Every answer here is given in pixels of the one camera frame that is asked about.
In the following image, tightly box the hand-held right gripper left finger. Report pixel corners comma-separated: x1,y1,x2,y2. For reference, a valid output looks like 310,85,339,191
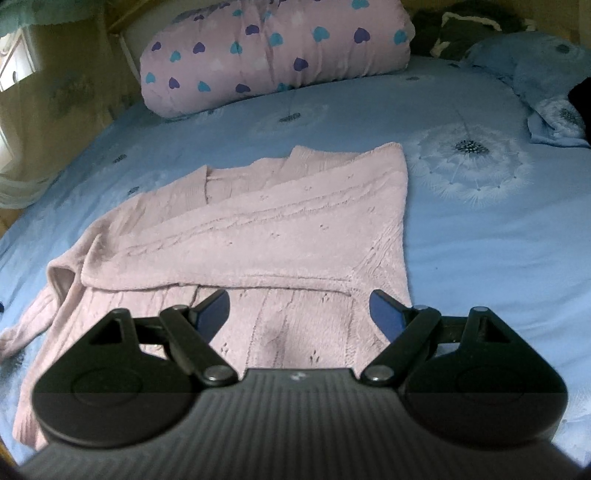
88,289,240,387

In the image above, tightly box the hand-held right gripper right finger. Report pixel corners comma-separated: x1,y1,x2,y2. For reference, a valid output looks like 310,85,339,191
359,289,513,387

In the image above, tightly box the pink knitted sweater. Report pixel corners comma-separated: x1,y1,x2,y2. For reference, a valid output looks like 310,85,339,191
0,142,413,450

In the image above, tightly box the blue dandelion-print bed sheet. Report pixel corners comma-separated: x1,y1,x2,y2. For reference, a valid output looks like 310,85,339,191
0,54,591,468

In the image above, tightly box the beige printed curtain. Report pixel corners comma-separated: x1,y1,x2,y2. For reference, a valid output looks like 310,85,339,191
0,22,141,209

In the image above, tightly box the pink heart-print bolster pillow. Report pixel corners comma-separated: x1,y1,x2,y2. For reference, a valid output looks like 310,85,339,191
140,0,415,120

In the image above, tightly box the blue dandelion-print pillow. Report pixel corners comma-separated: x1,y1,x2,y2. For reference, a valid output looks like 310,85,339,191
464,31,591,148

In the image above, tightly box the dark cloth with white trim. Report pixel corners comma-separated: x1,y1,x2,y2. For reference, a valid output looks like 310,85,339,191
410,4,527,62

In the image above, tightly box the wooden bed headboard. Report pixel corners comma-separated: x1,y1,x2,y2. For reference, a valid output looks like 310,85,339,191
105,0,155,85

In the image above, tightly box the white drawer cabinet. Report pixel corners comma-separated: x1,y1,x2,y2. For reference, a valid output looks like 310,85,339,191
0,31,38,92

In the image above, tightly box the teal fringed cloth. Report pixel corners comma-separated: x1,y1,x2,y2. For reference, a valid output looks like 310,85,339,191
0,0,99,37

